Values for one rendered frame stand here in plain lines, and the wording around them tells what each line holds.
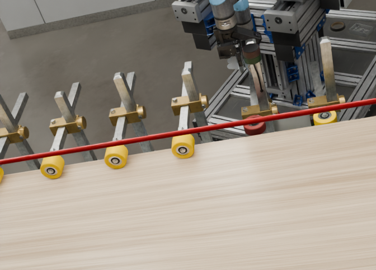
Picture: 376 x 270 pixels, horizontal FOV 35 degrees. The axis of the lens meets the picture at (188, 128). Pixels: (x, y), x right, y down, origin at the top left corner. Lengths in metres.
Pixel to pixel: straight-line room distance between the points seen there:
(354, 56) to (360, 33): 0.21
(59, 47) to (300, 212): 3.53
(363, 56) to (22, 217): 2.21
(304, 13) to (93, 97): 2.03
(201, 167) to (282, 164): 0.28
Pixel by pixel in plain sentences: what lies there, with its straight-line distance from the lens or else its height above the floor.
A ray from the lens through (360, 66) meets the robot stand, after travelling 3.51.
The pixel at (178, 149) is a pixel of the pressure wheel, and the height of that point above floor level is 0.95.
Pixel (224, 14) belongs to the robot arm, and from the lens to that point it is 2.08.
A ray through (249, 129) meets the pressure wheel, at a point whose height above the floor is 0.91.
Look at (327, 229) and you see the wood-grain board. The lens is 1.77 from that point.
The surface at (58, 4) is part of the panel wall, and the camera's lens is 5.20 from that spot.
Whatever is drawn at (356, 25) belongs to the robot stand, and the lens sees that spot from 3.85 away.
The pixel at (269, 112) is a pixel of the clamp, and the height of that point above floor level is 0.86.
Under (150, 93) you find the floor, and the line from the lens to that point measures 4.07.
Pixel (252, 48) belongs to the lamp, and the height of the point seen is 1.17.
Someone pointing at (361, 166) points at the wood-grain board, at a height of 0.90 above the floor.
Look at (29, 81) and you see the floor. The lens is 4.77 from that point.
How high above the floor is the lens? 2.28
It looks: 38 degrees down
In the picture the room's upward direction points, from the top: 18 degrees counter-clockwise
